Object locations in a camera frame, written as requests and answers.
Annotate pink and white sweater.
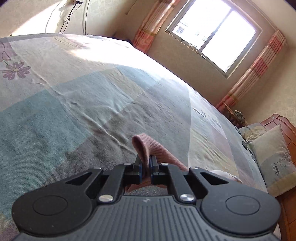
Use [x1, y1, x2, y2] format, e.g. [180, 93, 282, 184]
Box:
[125, 133, 243, 193]

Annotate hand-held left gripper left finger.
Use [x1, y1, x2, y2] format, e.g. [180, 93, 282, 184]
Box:
[65, 155, 142, 204]

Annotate striped pink curtain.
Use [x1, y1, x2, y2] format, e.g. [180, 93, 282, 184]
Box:
[215, 30, 287, 114]
[132, 0, 181, 54]

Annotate window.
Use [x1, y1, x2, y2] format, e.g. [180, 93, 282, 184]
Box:
[165, 0, 263, 79]

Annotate wooden nightstand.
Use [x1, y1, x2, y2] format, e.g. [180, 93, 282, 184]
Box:
[223, 104, 243, 127]

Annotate black wall cables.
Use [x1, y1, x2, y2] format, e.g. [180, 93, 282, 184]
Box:
[45, 0, 90, 35]

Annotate large printed pillow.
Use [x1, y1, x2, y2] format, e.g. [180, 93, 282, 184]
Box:
[248, 124, 296, 197]

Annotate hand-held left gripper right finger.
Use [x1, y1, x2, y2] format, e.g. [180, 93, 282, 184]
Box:
[150, 156, 228, 204]

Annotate bed with patchwork sheet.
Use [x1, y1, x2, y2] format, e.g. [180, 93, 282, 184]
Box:
[0, 33, 269, 232]

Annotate wooden headboard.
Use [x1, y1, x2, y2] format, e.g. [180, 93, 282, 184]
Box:
[260, 113, 296, 241]

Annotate small printed pillow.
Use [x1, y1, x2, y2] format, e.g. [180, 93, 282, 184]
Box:
[238, 122, 269, 143]

